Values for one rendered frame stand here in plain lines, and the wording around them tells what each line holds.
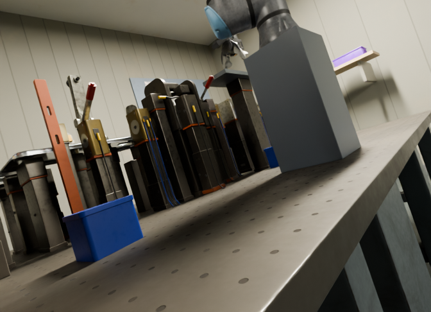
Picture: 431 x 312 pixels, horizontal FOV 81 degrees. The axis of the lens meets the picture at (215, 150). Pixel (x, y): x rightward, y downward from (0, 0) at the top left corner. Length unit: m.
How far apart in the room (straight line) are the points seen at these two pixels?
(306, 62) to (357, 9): 2.96
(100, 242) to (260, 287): 0.36
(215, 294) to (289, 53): 0.71
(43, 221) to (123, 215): 0.43
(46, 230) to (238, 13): 0.90
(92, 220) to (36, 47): 2.91
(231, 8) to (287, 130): 0.44
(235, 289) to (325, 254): 0.09
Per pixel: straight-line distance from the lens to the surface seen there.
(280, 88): 0.83
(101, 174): 0.87
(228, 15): 0.94
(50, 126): 0.89
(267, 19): 0.94
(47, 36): 3.44
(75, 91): 0.96
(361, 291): 0.45
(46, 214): 0.95
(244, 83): 1.27
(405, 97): 3.54
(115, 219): 0.54
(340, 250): 0.30
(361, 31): 3.68
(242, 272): 0.25
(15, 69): 3.16
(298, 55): 0.82
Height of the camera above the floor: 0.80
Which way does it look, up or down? 3 degrees up
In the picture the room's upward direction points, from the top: 18 degrees counter-clockwise
